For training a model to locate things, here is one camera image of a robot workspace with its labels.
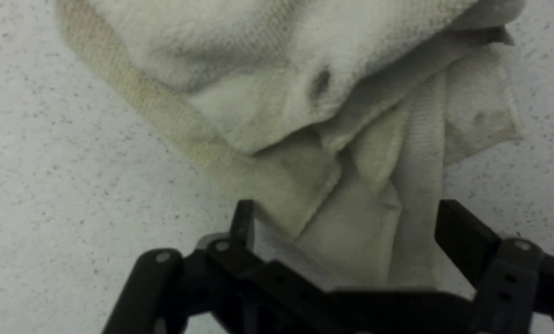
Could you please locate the beige cloth towel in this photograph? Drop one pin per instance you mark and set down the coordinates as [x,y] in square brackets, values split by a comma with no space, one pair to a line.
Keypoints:
[335,117]

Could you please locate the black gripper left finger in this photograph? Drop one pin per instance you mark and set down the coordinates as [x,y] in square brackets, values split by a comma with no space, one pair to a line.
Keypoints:
[220,277]

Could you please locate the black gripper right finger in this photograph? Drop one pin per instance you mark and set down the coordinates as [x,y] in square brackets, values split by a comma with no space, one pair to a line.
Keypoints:
[511,277]

